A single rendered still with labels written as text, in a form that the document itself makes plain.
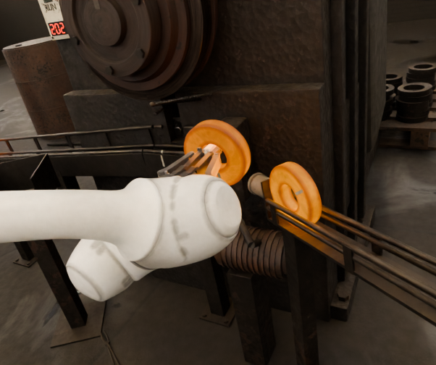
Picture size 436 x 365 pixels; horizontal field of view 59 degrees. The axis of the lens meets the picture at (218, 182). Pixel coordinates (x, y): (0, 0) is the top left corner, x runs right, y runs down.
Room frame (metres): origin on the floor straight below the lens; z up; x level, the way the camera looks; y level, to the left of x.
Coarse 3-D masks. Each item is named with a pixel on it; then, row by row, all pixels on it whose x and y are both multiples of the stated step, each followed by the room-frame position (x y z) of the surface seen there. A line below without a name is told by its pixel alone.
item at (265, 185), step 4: (264, 180) 0.81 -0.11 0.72; (268, 180) 0.81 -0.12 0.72; (264, 184) 0.81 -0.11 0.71; (268, 184) 0.81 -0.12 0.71; (264, 188) 0.81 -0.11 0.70; (268, 188) 0.81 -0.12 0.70; (264, 192) 0.81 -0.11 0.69; (268, 192) 0.81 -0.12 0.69; (264, 196) 0.80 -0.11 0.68; (268, 196) 0.81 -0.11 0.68; (264, 200) 0.80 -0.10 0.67; (272, 200) 0.81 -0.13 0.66; (268, 204) 0.80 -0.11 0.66; (268, 212) 0.80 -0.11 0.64; (268, 216) 0.80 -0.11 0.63
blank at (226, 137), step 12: (216, 120) 0.78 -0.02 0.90; (192, 132) 0.79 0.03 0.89; (204, 132) 0.77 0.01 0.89; (216, 132) 0.75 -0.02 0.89; (228, 132) 0.74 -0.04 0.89; (192, 144) 0.79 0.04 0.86; (204, 144) 0.77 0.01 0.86; (216, 144) 0.76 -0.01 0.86; (228, 144) 0.74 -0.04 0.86; (240, 144) 0.73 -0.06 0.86; (228, 156) 0.74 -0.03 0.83; (240, 156) 0.73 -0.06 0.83; (228, 168) 0.75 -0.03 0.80; (240, 168) 0.73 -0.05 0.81; (228, 180) 0.75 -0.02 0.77
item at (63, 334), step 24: (0, 168) 1.29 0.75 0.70; (24, 168) 1.30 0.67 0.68; (48, 168) 1.26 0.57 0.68; (48, 240) 1.19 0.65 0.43; (48, 264) 1.17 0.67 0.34; (72, 288) 1.20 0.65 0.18; (72, 312) 1.17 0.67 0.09; (96, 312) 1.23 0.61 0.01; (72, 336) 1.12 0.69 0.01; (96, 336) 1.10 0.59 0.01
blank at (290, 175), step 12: (276, 168) 0.77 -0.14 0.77; (288, 168) 0.74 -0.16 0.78; (300, 168) 0.73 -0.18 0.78; (276, 180) 0.78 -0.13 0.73; (288, 180) 0.73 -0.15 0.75; (300, 180) 0.70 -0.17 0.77; (312, 180) 0.70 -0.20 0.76; (276, 192) 0.78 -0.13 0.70; (288, 192) 0.78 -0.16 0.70; (300, 192) 0.70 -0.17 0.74; (312, 192) 0.69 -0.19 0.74; (288, 204) 0.76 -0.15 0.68; (300, 204) 0.70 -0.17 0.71; (312, 204) 0.67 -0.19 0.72; (312, 216) 0.67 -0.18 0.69
